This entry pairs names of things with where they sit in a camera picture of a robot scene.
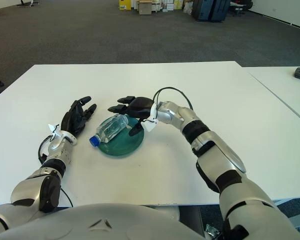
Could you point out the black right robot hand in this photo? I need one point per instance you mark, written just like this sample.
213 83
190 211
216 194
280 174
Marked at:
140 106

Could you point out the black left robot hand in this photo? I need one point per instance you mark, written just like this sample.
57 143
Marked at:
72 120

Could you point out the clear plastic water bottle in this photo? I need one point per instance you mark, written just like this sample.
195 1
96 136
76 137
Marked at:
110 128

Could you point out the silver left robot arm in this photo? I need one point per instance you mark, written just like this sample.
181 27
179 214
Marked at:
27 190

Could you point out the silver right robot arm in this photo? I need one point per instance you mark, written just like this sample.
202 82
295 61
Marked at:
215 155

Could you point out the green round plate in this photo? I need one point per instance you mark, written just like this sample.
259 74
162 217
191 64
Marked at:
125 147

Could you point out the brown cardboard box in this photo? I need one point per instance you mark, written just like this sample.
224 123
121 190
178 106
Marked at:
145 8

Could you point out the yellow box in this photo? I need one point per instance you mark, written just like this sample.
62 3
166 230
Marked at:
125 5

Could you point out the stack of white boxes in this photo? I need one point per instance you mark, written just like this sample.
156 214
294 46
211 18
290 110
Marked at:
167 5

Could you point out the white plastic bag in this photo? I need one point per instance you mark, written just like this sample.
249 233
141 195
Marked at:
187 8

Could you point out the grey robot torso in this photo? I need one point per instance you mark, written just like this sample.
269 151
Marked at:
115 222

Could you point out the dark blue hard case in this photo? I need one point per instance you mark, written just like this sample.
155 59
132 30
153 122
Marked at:
201 10
220 11

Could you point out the black stand legs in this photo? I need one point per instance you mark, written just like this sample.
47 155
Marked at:
27 2

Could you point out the black background swivel chair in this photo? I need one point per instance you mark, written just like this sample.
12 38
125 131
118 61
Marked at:
241 6

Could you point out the crumpled clear plastic wrapper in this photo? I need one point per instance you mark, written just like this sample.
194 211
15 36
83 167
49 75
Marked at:
212 230

